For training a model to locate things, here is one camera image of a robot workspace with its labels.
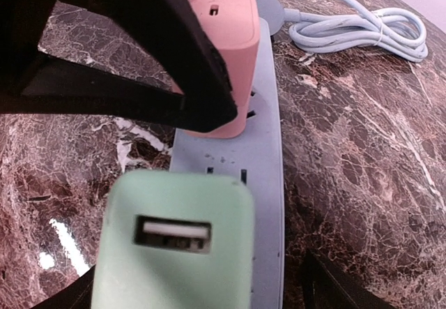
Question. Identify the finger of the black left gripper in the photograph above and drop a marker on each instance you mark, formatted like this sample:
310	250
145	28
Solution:
142	60

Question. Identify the pink USB charger plug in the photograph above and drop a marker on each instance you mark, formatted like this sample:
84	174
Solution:
233	27

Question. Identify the green dual USB charger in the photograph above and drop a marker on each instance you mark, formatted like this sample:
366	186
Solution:
175	240

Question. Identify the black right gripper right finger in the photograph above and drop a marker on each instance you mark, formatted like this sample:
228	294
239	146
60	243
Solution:
325	285

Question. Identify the light blue power strip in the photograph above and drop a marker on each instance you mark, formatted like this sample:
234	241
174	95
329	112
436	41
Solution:
256	157

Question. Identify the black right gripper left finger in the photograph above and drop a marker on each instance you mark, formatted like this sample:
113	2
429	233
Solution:
75	296

